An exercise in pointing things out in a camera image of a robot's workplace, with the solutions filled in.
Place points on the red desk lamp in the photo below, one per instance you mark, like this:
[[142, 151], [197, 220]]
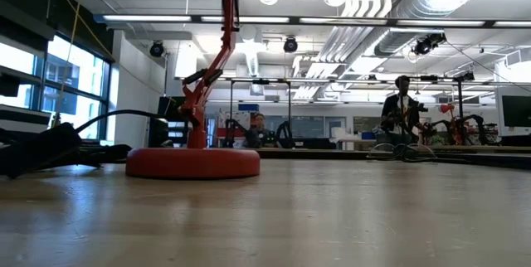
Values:
[[191, 163]]

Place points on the black background robot arm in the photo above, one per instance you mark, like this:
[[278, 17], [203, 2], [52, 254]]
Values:
[[286, 134], [232, 132]]

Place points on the person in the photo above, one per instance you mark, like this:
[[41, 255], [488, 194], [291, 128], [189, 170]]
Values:
[[260, 136], [400, 109]]

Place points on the blue storage box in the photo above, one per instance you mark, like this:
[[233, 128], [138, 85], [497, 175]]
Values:
[[249, 108]]

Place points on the black ceiling spotlight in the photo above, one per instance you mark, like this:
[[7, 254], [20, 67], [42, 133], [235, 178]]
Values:
[[290, 45], [157, 49]]

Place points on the black computer monitor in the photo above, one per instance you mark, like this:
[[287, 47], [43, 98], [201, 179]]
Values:
[[170, 105]]

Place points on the black equipment box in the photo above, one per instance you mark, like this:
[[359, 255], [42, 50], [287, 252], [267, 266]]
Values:
[[158, 134]]

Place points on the long ceiling strip light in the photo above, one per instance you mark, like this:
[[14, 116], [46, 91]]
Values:
[[145, 18]]

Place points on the small red background lamp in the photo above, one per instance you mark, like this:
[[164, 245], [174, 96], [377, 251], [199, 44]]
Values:
[[446, 108]]

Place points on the large window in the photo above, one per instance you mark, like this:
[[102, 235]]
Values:
[[74, 64]]

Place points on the white framed monitor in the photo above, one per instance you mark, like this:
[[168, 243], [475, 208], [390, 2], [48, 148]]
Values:
[[516, 111]]

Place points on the black ceiling camera cluster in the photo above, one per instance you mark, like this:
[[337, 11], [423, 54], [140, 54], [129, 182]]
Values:
[[427, 44]]

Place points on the black table edge rail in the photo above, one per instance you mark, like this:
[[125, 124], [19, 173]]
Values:
[[477, 160]]

